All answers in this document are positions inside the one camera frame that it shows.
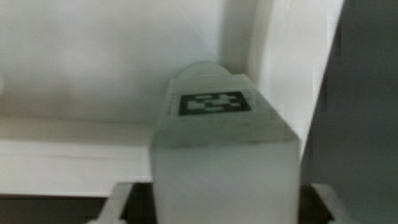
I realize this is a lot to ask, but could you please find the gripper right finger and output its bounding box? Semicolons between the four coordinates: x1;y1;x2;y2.
297;183;359;224

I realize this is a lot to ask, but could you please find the white square tabletop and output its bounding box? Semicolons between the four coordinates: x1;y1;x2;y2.
0;0;345;197

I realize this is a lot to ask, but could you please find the white table leg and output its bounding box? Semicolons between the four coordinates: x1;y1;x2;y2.
150;63;301;224

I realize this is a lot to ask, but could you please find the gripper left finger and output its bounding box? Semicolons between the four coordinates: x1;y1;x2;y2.
87;182;159;224

